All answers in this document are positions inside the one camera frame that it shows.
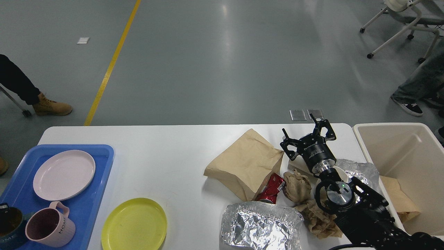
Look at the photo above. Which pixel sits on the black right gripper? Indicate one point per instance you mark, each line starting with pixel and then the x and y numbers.
pixel 315 152

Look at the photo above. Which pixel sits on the yellow plate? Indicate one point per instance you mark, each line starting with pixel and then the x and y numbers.
pixel 136 224

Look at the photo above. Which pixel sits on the dark green mug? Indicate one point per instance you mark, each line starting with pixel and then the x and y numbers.
pixel 12 227

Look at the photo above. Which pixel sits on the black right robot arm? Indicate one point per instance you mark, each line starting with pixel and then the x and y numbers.
pixel 361 212

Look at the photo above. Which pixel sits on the right floor outlet cover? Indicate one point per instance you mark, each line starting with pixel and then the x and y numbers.
pixel 316 113

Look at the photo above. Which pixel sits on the floor outlet cover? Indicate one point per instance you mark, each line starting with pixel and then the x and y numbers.
pixel 316 113
pixel 298 115

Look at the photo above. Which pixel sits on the left floor outlet cover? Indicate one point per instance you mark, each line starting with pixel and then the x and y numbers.
pixel 298 115

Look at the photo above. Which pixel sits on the crumpled brown paper ball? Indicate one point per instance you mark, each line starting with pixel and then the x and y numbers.
pixel 297 188

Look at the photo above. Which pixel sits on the rear aluminium foil piece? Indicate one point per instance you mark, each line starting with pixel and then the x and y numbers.
pixel 365 172

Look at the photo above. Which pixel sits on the brown paper bag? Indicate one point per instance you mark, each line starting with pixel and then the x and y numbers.
pixel 246 166

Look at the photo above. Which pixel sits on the crushed red soda can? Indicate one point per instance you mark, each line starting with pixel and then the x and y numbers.
pixel 274 185

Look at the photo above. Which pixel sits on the crumpled brown paper napkin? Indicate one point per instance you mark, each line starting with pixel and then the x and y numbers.
pixel 320 223

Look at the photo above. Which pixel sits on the front aluminium foil tray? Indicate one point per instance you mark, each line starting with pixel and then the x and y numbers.
pixel 261 226

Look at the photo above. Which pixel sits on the beige plastic bin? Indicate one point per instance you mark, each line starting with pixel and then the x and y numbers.
pixel 410 153

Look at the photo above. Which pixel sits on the black white sneaker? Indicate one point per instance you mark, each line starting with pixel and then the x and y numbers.
pixel 412 109

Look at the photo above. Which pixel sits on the brown paper in bin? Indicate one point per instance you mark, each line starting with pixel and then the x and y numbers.
pixel 404 206

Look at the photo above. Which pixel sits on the grey jeans leg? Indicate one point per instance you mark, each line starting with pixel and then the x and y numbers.
pixel 425 80

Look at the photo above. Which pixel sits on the white office chair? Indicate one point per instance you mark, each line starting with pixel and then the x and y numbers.
pixel 416 15

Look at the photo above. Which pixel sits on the pink plate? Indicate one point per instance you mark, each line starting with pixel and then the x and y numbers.
pixel 64 175

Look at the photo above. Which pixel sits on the tan work boot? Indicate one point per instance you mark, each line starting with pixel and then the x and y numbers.
pixel 46 106

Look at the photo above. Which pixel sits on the pink mug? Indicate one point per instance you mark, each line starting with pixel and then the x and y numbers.
pixel 51 226

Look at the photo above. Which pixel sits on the grey chair leg caster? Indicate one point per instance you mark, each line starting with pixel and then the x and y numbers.
pixel 24 112

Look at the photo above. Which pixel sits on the blue plastic tray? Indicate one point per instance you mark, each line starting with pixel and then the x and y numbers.
pixel 83 207

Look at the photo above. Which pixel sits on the black trouser leg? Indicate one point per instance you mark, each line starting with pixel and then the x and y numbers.
pixel 12 77

